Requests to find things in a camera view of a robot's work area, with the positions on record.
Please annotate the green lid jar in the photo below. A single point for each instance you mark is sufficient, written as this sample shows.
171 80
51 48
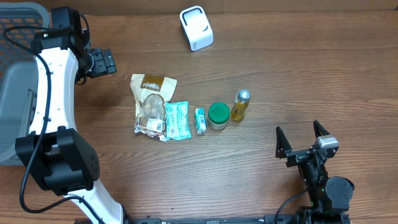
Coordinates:
218 115

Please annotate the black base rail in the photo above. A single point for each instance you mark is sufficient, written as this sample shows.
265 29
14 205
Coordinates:
267 219

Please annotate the teal wipes packet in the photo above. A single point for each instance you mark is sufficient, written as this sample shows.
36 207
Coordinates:
177 125

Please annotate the small teal carton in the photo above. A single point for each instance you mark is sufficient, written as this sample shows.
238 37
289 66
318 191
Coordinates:
200 121

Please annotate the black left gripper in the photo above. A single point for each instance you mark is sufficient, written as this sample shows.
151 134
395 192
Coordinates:
101 68

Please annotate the brown snack bag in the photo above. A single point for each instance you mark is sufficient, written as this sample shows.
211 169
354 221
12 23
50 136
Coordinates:
151 93

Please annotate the grey plastic mesh basket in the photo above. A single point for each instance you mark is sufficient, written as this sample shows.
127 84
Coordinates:
19 74

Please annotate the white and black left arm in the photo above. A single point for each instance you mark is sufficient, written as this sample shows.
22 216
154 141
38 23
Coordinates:
55 155

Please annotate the yellow dish soap bottle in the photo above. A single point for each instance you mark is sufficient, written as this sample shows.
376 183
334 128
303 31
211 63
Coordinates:
240 104

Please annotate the white barcode scanner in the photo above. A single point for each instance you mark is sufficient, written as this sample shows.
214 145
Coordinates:
196 27

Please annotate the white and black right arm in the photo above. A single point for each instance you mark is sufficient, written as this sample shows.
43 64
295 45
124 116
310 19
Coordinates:
329 196

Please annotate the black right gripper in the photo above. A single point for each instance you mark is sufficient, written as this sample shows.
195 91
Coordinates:
283 149

